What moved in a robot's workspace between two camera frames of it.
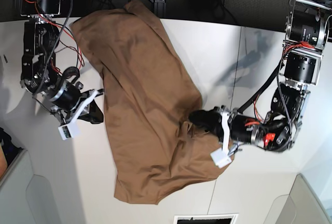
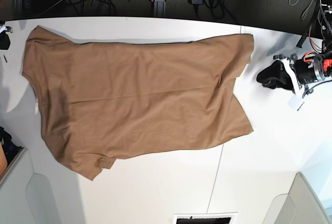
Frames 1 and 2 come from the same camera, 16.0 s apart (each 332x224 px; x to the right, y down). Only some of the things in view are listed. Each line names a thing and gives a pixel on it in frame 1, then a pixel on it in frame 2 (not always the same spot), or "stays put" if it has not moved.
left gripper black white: x=70 y=102 -> x=4 y=41
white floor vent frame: x=234 y=221 stays put
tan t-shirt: x=149 y=96 -> x=101 y=102
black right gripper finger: x=206 y=119 -> x=276 y=70
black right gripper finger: x=217 y=131 -> x=274 y=83
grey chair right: x=301 y=206 stays put
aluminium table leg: x=160 y=3 stays put
